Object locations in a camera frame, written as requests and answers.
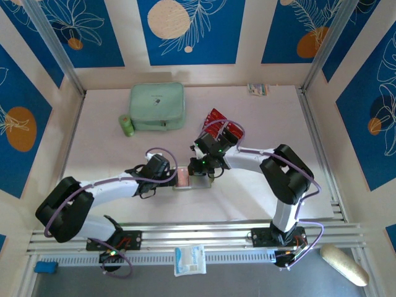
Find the red credit card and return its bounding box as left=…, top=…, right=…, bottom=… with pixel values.
left=206, top=113, right=226, bottom=131
left=230, top=122, right=245, bottom=145
left=211, top=107, right=230, bottom=123
left=202, top=119, right=221, bottom=136
left=177, top=168, right=190, bottom=187

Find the green card holder wallet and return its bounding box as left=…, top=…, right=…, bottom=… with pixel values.
left=172, top=166, right=215, bottom=191

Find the mint green zip pouch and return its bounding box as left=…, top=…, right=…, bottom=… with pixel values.
left=129, top=82, right=186, bottom=132

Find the black mounting plate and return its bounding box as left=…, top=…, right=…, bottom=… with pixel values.
left=251, top=226, right=308, bottom=249
left=85, top=230, right=144, bottom=252

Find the small printed paper packet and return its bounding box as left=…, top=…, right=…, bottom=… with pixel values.
left=247, top=82, right=270, bottom=97

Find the white blue wipes packet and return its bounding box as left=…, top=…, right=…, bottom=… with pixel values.
left=173, top=244, right=207, bottom=277

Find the black controller box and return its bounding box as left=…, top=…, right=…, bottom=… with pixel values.
left=98, top=249, right=126, bottom=264
left=274, top=249, right=303, bottom=269

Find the blue sponge block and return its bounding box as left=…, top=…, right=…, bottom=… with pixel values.
left=33, top=260, right=59, bottom=275

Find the beige textured roll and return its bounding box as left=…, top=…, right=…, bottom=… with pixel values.
left=319, top=243, right=371, bottom=287

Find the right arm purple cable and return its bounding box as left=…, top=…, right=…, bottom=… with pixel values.
left=199, top=119, right=325, bottom=270

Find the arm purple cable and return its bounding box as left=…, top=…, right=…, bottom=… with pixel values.
left=45, top=147, right=179, bottom=280
left=199, top=119, right=325, bottom=270

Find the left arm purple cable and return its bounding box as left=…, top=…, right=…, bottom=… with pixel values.
left=45, top=147, right=179, bottom=280

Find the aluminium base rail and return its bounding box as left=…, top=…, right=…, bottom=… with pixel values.
left=26, top=220, right=368, bottom=257

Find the grey slotted cable duct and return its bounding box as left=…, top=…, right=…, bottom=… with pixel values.
left=39, top=252, right=278, bottom=267

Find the aluminium side rail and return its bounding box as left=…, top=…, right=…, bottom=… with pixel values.
left=297, top=87, right=349, bottom=222

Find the aluminium frame post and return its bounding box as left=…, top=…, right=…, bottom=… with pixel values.
left=22, top=0, right=87, bottom=97
left=301, top=0, right=361, bottom=94

